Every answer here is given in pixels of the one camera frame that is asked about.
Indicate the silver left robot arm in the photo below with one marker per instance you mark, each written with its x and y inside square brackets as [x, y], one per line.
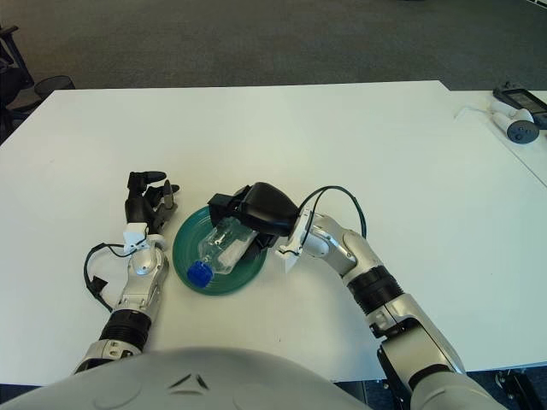
[143, 262]

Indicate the green round plate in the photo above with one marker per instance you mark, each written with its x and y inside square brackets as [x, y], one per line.
[184, 243]

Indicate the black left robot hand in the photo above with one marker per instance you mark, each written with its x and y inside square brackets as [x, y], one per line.
[136, 207]

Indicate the clear bottle with blue cap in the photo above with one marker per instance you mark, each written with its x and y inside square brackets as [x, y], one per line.
[222, 247]

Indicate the dark handheld screen device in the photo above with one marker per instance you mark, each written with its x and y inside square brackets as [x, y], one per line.
[523, 100]

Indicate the silver robot torso cover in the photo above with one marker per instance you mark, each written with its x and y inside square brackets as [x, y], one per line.
[128, 380]

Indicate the black office chair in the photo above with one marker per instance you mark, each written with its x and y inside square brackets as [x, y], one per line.
[8, 85]

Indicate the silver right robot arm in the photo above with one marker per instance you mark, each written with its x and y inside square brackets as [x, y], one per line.
[333, 243]

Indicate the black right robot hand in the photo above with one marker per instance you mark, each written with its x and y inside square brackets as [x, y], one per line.
[269, 209]

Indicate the white grey handheld controller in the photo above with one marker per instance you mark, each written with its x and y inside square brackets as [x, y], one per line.
[519, 130]

